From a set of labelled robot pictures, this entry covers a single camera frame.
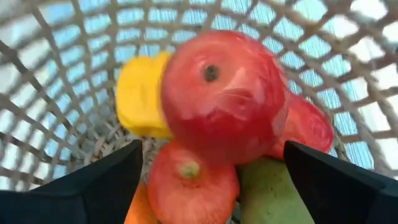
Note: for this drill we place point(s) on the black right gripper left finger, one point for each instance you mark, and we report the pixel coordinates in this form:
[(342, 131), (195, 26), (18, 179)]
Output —
[(77, 199)]

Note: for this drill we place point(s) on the green pear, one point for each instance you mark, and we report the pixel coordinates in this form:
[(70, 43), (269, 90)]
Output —
[(267, 193)]

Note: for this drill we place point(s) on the grey woven placemat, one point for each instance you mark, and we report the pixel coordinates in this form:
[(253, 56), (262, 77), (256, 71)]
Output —
[(130, 34)]

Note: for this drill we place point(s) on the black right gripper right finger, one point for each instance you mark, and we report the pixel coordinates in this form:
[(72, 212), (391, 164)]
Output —
[(342, 199)]

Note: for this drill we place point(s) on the dark red apple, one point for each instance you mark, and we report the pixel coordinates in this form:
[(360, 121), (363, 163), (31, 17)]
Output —
[(308, 127)]

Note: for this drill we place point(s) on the yellow lemon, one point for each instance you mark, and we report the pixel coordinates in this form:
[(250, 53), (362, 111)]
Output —
[(140, 96)]

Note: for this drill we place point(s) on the orange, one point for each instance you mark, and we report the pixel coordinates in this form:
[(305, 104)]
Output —
[(140, 208)]

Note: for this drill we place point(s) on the red tomato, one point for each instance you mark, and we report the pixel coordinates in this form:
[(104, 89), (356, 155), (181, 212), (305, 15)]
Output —
[(192, 193)]

